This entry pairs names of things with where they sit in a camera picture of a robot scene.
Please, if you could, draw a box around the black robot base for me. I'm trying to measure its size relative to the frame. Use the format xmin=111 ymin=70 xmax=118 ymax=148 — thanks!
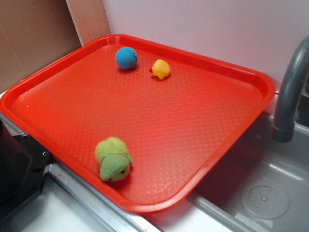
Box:
xmin=0 ymin=122 xmax=50 ymax=221

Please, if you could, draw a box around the yellow rubber duck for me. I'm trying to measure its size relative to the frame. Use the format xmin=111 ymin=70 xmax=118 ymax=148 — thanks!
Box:
xmin=149 ymin=59 xmax=170 ymax=80

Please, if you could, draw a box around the red plastic tray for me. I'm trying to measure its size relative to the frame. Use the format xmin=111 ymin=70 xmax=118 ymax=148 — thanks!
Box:
xmin=0 ymin=35 xmax=275 ymax=214

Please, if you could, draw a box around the green plush turtle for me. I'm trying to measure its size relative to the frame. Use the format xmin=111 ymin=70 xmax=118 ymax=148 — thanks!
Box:
xmin=95 ymin=137 xmax=133 ymax=182

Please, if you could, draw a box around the blue crocheted ball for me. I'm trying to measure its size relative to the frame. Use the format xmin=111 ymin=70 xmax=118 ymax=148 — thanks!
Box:
xmin=115 ymin=47 xmax=138 ymax=70

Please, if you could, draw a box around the grey toy faucet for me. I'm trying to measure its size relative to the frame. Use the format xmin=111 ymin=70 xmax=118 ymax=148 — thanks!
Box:
xmin=271 ymin=37 xmax=309 ymax=143

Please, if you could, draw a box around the grey plastic sink basin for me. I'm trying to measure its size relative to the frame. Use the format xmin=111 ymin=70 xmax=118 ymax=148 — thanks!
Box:
xmin=147 ymin=111 xmax=309 ymax=232

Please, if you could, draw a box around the brown cardboard panel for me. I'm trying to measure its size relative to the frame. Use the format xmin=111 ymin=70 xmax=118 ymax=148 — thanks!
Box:
xmin=0 ymin=0 xmax=110 ymax=92

